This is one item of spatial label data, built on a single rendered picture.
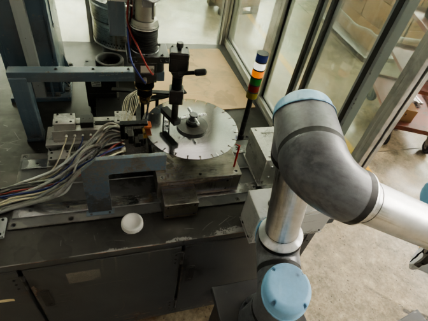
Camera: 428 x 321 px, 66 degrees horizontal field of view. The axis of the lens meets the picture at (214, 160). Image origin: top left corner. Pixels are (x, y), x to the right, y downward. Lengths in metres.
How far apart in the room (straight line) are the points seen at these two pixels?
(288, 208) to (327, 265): 1.42
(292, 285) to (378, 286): 1.42
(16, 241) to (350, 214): 0.95
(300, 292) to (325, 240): 1.40
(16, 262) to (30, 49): 0.81
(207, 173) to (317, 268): 1.15
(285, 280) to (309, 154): 0.40
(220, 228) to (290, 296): 0.41
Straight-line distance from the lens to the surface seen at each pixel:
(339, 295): 2.09
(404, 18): 0.98
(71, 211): 1.18
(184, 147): 1.09
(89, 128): 1.31
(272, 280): 0.84
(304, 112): 0.59
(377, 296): 2.20
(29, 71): 1.29
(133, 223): 1.12
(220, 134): 1.16
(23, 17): 1.48
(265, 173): 1.25
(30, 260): 1.13
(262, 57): 1.25
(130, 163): 1.00
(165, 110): 1.13
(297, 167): 0.53
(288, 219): 0.78
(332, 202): 0.53
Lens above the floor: 1.70
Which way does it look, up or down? 44 degrees down
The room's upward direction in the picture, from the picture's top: 12 degrees clockwise
